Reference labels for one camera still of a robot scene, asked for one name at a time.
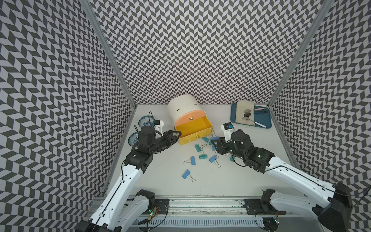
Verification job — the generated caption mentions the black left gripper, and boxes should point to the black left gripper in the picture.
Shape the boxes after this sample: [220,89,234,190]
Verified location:
[149,130,182,154]

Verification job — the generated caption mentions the yellow drawer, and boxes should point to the yellow drawer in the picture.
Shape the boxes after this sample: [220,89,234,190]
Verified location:
[175,116,213,145]

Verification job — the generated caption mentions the orange pink top drawer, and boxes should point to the orange pink top drawer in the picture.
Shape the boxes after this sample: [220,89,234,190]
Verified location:
[174,110,206,127]

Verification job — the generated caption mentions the cream round drawer cabinet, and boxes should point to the cream round drawer cabinet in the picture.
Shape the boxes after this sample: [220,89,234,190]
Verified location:
[167,95,203,128]

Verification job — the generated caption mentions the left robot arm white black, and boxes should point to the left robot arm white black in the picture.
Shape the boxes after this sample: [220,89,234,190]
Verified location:
[74,126,182,232]

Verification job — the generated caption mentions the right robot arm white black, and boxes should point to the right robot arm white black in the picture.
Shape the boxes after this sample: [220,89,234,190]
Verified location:
[211,129,353,232]

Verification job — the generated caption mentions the green binder clip top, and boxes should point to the green binder clip top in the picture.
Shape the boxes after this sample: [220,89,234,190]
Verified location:
[202,137,210,143]

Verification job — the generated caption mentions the green binder clip centre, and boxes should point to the green binder clip centre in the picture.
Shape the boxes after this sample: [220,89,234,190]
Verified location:
[199,150,207,160]

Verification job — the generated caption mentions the green binder clip left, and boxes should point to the green binder clip left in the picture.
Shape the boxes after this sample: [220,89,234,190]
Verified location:
[195,144,207,153]

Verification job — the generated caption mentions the blue floral bowl far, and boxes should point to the blue floral bowl far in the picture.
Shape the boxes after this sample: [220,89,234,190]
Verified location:
[138,115,155,128]

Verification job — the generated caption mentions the blue floral bowl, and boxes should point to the blue floral bowl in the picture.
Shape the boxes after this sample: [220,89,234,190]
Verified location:
[128,132,138,147]
[138,115,155,128]

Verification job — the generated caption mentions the blue floral bowl near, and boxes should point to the blue floral bowl near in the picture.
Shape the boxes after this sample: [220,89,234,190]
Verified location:
[128,132,138,147]

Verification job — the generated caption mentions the beige folded cloth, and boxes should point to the beige folded cloth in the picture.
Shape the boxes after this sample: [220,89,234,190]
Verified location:
[235,100,255,126]

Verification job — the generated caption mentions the teal blue tray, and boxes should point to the teal blue tray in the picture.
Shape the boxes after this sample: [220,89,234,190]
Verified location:
[230,103,272,129]

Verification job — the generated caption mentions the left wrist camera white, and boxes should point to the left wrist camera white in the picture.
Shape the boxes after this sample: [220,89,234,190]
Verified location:
[154,119,164,134]

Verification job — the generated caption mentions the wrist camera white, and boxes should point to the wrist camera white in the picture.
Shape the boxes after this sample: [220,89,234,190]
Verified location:
[221,122,234,142]
[154,119,164,134]

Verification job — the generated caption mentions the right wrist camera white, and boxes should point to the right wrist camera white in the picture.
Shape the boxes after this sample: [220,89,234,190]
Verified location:
[221,122,234,142]

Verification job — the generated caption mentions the teal handled spoon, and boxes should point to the teal handled spoon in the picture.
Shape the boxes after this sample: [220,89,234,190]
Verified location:
[243,110,268,117]

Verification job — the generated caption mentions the pink handled spoon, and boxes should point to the pink handled spoon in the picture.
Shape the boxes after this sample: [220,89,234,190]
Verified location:
[244,107,267,114]

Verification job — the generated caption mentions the aluminium front rail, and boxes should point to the aluminium front rail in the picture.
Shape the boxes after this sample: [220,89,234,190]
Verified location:
[86,196,331,218]

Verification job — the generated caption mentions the aluminium corner post left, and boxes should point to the aluminium corner post left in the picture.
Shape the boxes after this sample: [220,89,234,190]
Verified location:
[80,0,136,108]

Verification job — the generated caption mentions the aluminium corner post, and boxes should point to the aluminium corner post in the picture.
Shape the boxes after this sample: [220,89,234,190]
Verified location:
[80,0,136,108]
[268,0,335,108]

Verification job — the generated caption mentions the aluminium corner post right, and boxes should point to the aluminium corner post right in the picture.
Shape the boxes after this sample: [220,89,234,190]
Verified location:
[268,0,335,108]

